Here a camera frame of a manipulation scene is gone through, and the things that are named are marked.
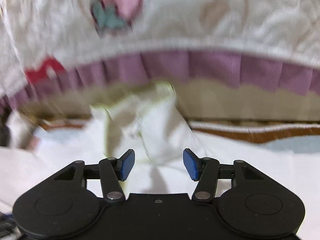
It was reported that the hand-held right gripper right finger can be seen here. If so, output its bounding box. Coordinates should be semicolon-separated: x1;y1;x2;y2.
182;148;265;202

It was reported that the cream ribbed pajama shirt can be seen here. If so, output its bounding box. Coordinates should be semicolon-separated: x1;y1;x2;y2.
0;81;320;240

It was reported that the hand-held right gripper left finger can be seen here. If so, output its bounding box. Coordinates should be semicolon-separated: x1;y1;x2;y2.
53;149;136;203

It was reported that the white quilted bedspread red print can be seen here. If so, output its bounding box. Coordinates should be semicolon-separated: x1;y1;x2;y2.
0;0;320;105

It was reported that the checkered pastel rug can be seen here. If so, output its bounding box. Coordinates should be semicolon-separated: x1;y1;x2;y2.
32;119;320;155

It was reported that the beige bed frame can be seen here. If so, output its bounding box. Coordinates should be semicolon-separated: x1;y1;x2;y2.
15;79;320;123

